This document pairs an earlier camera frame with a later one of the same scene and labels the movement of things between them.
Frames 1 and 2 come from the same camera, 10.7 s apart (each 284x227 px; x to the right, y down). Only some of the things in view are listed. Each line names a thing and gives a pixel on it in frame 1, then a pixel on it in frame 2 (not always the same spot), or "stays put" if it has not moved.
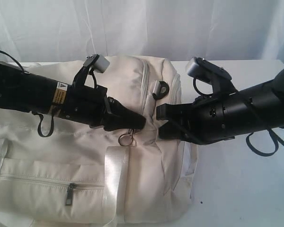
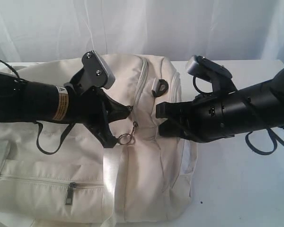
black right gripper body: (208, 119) stays put
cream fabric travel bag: (81, 175) stays put
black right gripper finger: (177, 129) stays put
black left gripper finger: (117, 121) -> (101, 128)
